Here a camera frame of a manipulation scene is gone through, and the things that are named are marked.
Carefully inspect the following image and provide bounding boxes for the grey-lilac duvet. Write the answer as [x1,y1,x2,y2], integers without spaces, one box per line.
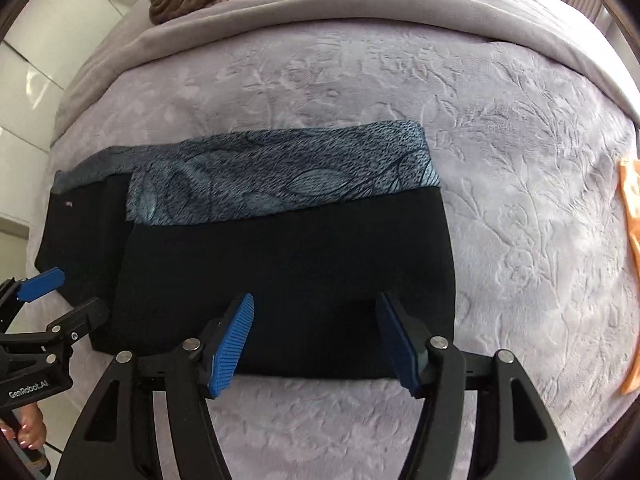
[54,0,640,128]

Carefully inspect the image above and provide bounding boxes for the orange cloth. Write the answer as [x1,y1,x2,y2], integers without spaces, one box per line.
[617,157,640,397]

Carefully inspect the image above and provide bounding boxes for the white wardrobe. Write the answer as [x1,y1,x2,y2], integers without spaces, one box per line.
[0,0,151,241]

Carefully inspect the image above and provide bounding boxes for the person's left hand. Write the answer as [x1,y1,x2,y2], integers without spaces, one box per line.
[0,404,49,450]

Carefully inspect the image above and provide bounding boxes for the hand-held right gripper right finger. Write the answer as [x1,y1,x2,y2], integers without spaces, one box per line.
[376,291,576,480]

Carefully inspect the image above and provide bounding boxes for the lilac embossed plush blanket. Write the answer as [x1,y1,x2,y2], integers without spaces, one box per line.
[25,24,640,480]

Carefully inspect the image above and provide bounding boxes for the black pants with patterned trim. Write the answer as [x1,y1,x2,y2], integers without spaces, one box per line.
[36,120,457,382]

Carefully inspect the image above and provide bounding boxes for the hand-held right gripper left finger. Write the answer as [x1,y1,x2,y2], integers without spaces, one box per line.
[55,292,255,480]

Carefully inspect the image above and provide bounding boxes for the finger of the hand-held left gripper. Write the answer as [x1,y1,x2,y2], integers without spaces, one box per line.
[9,267,66,306]
[46,297,111,347]

